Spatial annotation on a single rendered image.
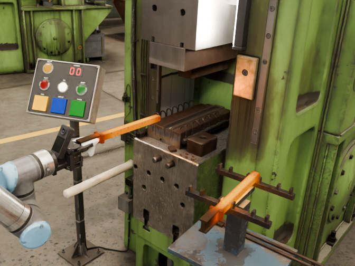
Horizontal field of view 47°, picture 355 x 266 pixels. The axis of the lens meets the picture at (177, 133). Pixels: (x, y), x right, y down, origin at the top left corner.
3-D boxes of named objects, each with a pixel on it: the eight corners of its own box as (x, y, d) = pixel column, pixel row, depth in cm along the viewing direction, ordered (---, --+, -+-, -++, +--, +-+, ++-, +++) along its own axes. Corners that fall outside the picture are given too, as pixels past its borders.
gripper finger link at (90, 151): (99, 150, 153) (78, 158, 146) (98, 136, 150) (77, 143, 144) (104, 153, 151) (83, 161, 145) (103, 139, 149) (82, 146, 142)
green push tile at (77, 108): (82, 117, 195) (85, 101, 196) (68, 115, 196) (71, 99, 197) (84, 117, 196) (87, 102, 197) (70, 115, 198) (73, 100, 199)
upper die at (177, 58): (184, 72, 168) (185, 48, 164) (148, 62, 179) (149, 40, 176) (237, 57, 198) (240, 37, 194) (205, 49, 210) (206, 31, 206)
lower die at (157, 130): (179, 149, 182) (180, 131, 179) (147, 135, 194) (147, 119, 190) (230, 124, 212) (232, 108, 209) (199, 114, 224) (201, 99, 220)
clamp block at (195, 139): (201, 158, 175) (202, 144, 173) (186, 151, 180) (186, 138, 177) (217, 149, 184) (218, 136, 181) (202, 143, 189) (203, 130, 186)
